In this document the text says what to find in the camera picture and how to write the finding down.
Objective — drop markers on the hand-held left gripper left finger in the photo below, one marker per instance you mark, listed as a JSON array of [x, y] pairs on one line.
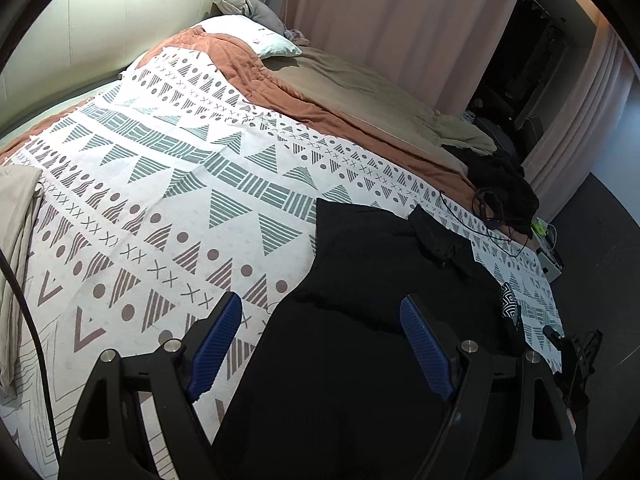
[[217, 345]]

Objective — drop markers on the white padded headboard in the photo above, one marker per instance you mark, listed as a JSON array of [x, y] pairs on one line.
[[100, 20]]

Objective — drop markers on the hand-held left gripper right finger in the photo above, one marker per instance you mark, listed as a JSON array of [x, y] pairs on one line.
[[425, 345]]

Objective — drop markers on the pile of black clothes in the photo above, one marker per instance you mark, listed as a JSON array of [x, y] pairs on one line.
[[500, 180]]

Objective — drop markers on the grey plush toy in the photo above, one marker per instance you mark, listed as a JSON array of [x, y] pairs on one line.
[[260, 12]]

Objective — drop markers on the grey chair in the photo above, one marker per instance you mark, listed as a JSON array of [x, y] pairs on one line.
[[531, 135]]

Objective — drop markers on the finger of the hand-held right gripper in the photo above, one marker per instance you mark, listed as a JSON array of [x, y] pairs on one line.
[[552, 334]]

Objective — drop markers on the black shirt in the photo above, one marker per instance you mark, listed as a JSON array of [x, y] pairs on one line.
[[350, 310]]

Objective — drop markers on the pink curtain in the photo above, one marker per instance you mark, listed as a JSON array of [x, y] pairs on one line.
[[585, 110], [400, 25]]

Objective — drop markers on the white box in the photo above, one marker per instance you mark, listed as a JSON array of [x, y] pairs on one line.
[[550, 255]]

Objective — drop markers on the orange-brown quilt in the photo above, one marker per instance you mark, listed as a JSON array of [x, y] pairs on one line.
[[240, 65]]

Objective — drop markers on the white pillow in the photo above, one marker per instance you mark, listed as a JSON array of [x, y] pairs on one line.
[[250, 32]]

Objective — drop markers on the green small object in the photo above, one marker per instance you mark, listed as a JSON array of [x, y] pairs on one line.
[[539, 228]]

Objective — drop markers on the beige folded cloth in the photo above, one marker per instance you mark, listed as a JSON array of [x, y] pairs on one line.
[[15, 240]]

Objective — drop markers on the white geometric printed blanket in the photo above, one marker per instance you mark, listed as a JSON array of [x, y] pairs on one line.
[[150, 185]]

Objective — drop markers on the tan blanket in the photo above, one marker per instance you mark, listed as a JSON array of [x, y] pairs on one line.
[[350, 90]]

